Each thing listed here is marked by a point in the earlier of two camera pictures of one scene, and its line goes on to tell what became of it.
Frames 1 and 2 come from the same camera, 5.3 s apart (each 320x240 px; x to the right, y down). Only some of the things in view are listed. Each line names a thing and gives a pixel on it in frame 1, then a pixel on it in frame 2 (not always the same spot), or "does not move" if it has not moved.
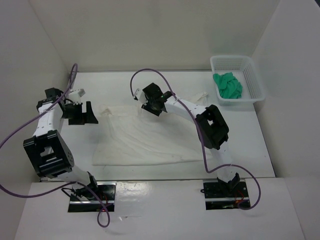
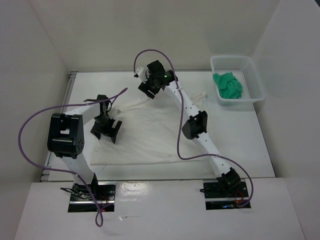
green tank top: x=229 y=86 does not move
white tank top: x=131 y=138 does not move
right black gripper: x=147 y=107 to x=144 y=88
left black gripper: x=89 y=118 to x=109 y=131
